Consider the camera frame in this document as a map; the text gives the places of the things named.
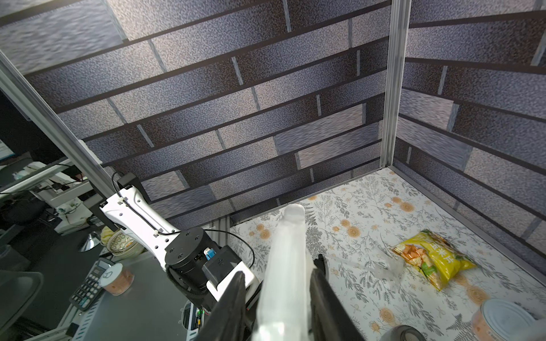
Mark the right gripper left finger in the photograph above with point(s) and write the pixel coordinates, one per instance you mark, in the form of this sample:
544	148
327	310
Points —
226	322

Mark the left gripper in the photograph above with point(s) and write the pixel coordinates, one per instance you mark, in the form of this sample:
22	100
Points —
220	268

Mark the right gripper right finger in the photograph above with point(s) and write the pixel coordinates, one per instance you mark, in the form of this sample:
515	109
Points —
329	319

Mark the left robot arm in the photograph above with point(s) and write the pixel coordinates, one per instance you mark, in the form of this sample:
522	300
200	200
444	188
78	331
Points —
193	261

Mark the grey translucent spray bottle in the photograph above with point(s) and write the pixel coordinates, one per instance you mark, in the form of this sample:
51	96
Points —
403	333

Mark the cream ceramic bowl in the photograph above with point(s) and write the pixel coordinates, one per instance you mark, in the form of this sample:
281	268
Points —
119	244

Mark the yellow snack bag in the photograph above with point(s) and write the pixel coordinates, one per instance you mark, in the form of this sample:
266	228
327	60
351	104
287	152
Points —
434	257

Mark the black calculator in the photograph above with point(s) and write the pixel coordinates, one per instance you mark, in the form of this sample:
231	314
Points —
89	291

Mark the tin can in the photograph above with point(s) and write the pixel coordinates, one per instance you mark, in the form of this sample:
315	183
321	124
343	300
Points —
497	319

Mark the left aluminium frame post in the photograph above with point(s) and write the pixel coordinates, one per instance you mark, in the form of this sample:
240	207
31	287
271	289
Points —
27	100

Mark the aluminium frame post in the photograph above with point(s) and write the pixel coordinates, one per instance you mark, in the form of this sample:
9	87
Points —
399	26
27	100

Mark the right aluminium frame post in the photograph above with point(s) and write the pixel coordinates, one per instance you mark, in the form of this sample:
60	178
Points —
399	26

